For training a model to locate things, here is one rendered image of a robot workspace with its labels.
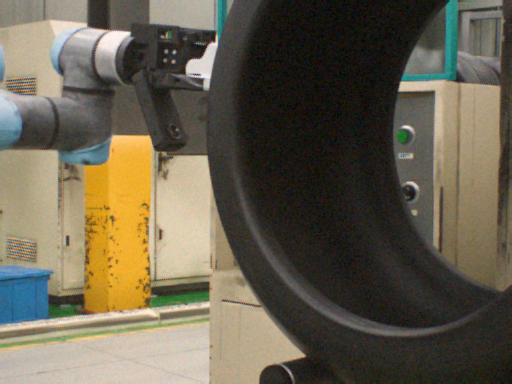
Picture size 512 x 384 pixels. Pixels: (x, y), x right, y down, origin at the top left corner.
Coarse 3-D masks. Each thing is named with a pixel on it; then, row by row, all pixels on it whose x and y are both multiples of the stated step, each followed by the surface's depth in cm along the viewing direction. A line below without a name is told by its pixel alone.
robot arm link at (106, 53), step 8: (112, 32) 144; (120, 32) 144; (128, 32) 143; (104, 40) 143; (112, 40) 142; (120, 40) 141; (104, 48) 142; (112, 48) 141; (96, 56) 143; (104, 56) 142; (112, 56) 141; (96, 64) 144; (104, 64) 142; (112, 64) 141; (104, 72) 143; (112, 72) 142; (104, 80) 145; (112, 80) 144; (120, 80) 143
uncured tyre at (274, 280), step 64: (256, 0) 112; (320, 0) 128; (384, 0) 133; (448, 0) 131; (256, 64) 115; (320, 64) 135; (384, 64) 135; (256, 128) 128; (320, 128) 137; (384, 128) 136; (256, 192) 116; (320, 192) 136; (384, 192) 135; (256, 256) 113; (320, 256) 130; (384, 256) 135; (320, 320) 108; (384, 320) 127; (448, 320) 128
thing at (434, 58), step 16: (224, 0) 212; (224, 16) 212; (448, 16) 176; (432, 32) 179; (448, 32) 176; (416, 48) 181; (432, 48) 179; (448, 48) 176; (416, 64) 181; (432, 64) 179; (448, 64) 176; (416, 80) 181; (432, 80) 179
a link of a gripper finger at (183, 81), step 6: (162, 78) 134; (168, 78) 133; (174, 78) 132; (180, 78) 132; (186, 78) 132; (192, 78) 132; (198, 78) 131; (204, 78) 131; (162, 84) 134; (168, 84) 133; (174, 84) 132; (180, 84) 132; (186, 84) 131; (192, 84) 131; (198, 84) 131
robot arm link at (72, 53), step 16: (64, 32) 150; (80, 32) 148; (96, 32) 146; (64, 48) 148; (80, 48) 146; (96, 48) 144; (64, 64) 149; (80, 64) 146; (64, 80) 149; (80, 80) 147; (96, 80) 147
